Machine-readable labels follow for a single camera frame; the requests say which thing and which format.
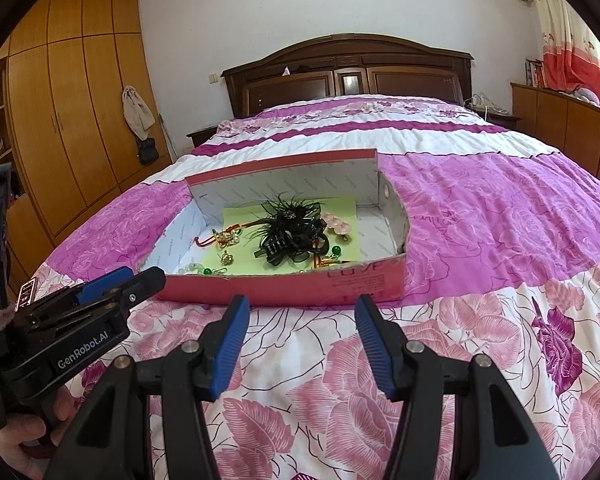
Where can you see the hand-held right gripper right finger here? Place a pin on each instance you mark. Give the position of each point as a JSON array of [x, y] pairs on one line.
[[375, 345]]

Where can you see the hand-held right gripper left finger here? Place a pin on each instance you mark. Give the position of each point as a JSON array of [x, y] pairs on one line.
[[227, 345]]

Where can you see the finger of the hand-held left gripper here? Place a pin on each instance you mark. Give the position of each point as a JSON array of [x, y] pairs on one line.
[[145, 282], [105, 280]]

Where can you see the red cardboard box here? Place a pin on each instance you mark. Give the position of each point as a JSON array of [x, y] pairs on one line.
[[280, 290]]

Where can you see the small gold brooch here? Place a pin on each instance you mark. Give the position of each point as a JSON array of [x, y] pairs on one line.
[[226, 259]]

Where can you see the gold pearl brooch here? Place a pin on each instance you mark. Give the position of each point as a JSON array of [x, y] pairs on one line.
[[227, 237]]

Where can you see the green bead hook earring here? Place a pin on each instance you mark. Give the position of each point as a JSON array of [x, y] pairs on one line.
[[335, 249]]

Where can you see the black feather hair accessory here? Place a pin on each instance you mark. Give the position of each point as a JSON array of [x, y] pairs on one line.
[[285, 235]]

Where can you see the person's left hand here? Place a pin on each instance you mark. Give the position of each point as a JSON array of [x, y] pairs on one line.
[[20, 432]]

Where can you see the pink flower hair clip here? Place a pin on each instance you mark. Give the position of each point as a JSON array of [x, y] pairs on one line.
[[337, 225]]

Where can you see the black hanging bag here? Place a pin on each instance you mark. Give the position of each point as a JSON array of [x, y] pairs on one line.
[[147, 151]]

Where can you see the green paper sheet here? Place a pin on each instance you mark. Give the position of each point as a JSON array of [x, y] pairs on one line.
[[340, 207]]

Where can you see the dark wooden nightstand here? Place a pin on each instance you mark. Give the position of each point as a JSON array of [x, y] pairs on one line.
[[200, 140], [505, 120]]

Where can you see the bed with floral cover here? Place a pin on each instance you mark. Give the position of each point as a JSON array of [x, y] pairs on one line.
[[480, 210]]

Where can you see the wooden wardrobe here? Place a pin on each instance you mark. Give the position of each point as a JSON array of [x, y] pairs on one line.
[[80, 110]]

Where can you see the dark wooden headboard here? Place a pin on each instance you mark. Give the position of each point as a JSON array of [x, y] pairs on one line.
[[290, 85]]

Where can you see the wooden side cabinet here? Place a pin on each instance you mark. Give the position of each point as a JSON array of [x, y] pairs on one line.
[[555, 115]]

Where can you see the row of books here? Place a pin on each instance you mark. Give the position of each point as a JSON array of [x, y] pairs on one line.
[[535, 72]]

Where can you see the red patterned curtain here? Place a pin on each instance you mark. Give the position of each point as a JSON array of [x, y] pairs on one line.
[[565, 35]]

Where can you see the wall light switch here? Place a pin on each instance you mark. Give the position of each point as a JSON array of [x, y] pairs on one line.
[[213, 77]]

